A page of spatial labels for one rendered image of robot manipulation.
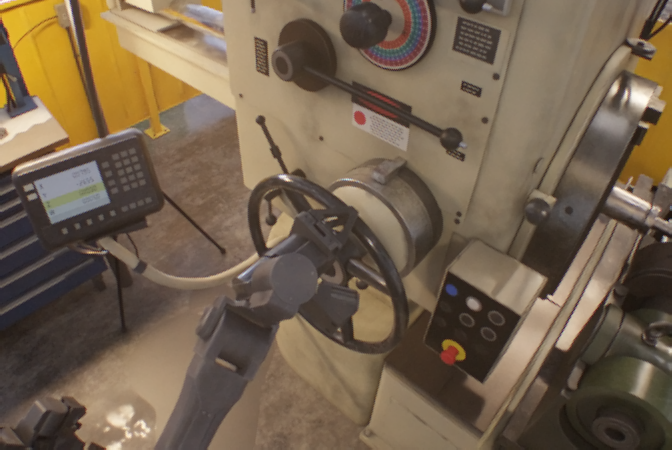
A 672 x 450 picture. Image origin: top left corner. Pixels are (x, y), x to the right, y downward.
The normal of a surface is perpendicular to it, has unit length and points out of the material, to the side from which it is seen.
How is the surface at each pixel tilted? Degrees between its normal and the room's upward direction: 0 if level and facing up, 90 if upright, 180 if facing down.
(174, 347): 0
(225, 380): 46
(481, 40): 90
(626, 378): 24
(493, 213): 90
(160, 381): 0
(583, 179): 54
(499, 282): 0
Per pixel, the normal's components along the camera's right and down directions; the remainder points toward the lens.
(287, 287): 0.53, -0.24
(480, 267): 0.04, -0.75
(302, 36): -0.66, 0.48
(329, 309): 0.27, -0.56
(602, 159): -0.46, -0.16
